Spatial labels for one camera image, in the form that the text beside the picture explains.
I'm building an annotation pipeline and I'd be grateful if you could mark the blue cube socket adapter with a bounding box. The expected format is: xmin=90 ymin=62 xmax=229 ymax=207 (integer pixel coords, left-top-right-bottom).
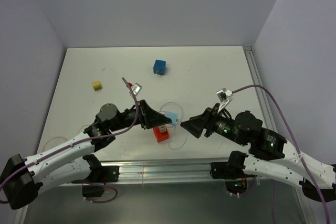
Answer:
xmin=153 ymin=59 xmax=166 ymax=76

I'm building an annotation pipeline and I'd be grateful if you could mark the aluminium front rail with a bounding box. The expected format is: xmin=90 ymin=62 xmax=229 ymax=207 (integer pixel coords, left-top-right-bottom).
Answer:
xmin=47 ymin=158 xmax=263 ymax=187

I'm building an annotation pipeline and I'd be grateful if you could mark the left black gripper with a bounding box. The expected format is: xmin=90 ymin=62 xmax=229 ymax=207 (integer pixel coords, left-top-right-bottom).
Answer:
xmin=109 ymin=99 xmax=171 ymax=132

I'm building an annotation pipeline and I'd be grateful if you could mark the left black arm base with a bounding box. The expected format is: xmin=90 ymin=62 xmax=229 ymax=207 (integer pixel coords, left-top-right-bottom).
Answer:
xmin=71 ymin=165 xmax=119 ymax=204

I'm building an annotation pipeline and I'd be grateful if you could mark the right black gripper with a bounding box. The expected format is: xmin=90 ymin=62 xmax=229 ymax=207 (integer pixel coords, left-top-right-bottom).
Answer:
xmin=178 ymin=102 xmax=246 ymax=145

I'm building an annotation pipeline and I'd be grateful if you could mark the yellow plug adapter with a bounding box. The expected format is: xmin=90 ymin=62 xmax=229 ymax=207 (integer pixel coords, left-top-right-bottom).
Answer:
xmin=92 ymin=81 xmax=102 ymax=91

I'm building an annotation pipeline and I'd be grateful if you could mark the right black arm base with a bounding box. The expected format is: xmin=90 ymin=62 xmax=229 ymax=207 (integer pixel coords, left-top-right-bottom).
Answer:
xmin=209 ymin=162 xmax=257 ymax=198

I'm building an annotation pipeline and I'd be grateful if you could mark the aluminium right side rail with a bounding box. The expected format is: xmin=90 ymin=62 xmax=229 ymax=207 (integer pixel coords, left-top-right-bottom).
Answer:
xmin=243 ymin=47 xmax=278 ymax=132

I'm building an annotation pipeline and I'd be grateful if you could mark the aluminium rail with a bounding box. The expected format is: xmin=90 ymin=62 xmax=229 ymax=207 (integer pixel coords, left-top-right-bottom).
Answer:
xmin=243 ymin=47 xmax=278 ymax=132
xmin=47 ymin=158 xmax=263 ymax=187

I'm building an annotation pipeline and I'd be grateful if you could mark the pink plug charger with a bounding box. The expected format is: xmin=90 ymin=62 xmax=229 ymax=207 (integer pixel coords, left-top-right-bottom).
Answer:
xmin=159 ymin=125 xmax=167 ymax=134

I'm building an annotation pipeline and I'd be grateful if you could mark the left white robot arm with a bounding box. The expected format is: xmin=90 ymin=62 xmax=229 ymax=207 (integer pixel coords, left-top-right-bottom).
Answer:
xmin=1 ymin=100 xmax=172 ymax=210

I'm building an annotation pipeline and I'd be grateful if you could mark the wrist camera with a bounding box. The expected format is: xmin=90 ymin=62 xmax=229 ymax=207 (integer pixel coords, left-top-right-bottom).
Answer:
xmin=216 ymin=88 xmax=233 ymax=114
xmin=129 ymin=83 xmax=142 ymax=97

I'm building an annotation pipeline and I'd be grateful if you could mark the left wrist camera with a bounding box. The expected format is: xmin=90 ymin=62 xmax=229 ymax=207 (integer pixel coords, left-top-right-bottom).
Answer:
xmin=129 ymin=83 xmax=142 ymax=97

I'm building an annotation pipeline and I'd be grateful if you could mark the light blue plug charger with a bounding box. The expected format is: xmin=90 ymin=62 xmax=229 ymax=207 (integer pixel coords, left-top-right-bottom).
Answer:
xmin=165 ymin=111 xmax=178 ymax=126

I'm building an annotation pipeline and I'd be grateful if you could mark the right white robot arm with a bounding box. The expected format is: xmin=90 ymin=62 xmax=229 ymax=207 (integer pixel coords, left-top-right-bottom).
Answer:
xmin=181 ymin=106 xmax=335 ymax=202

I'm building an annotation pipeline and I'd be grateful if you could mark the red cube socket adapter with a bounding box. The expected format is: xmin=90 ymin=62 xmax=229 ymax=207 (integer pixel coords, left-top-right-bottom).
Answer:
xmin=153 ymin=127 xmax=170 ymax=143

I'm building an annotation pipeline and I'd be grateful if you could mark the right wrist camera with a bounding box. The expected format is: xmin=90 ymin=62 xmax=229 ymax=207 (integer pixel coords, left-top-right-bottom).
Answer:
xmin=216 ymin=88 xmax=233 ymax=114

